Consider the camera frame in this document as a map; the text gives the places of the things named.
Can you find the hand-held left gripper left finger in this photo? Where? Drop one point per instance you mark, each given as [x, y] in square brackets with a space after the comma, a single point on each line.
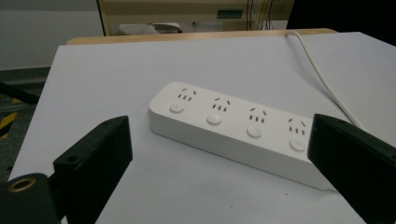
[93, 161]

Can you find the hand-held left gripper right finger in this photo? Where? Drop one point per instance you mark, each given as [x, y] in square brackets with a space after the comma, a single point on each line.
[358, 165]

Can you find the white power strip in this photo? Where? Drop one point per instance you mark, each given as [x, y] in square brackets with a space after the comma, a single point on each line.
[230, 133]

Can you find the black metal stand bar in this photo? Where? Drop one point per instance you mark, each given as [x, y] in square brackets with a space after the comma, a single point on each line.
[17, 93]

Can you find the white board table cover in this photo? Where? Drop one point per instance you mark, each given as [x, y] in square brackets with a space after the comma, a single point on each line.
[199, 68]

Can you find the dark curtain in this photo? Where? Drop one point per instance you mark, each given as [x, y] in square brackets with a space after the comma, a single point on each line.
[345, 15]

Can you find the beige cabinet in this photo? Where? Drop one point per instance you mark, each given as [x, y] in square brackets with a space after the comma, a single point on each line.
[186, 15]

